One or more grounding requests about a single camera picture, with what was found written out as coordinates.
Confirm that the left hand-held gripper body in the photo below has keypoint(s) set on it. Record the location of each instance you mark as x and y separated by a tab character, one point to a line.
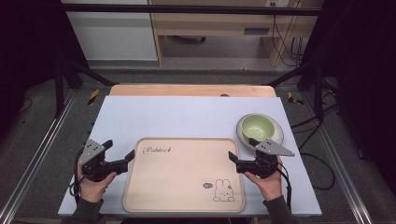
91	151

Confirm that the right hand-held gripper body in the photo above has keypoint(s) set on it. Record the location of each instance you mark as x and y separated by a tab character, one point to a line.
270	148

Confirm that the person's left hand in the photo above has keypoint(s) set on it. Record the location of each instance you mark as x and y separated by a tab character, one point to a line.
91	189

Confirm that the person's right hand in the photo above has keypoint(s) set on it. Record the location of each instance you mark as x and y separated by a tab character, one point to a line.
271	186

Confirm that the pale green bowl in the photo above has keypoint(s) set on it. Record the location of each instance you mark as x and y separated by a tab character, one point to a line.
278	133

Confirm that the yellow black tape marker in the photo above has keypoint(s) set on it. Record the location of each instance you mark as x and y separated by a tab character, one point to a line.
292	98
93	97

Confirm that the beige tray with rabbit print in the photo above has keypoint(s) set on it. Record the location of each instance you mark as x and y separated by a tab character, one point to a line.
180	180

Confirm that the white board table cover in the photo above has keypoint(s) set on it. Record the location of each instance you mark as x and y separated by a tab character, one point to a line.
180	118

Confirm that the wooden table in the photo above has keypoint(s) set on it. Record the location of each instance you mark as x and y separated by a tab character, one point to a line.
186	90

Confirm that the white cabinet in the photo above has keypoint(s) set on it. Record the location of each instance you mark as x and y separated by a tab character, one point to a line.
112	34

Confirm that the black curtain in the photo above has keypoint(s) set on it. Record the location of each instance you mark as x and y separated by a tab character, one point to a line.
364	77
28	46

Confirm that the wooden desk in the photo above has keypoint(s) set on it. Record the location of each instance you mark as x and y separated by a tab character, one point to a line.
218	21

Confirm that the aluminium floor rail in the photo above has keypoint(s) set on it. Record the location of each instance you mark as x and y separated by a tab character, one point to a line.
339	161
40	146

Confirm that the black metal frame stand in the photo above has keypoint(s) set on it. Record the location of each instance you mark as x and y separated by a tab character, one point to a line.
318	90
59	90

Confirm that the black horizontal frame bar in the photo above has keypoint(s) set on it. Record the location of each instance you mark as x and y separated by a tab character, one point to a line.
186	9

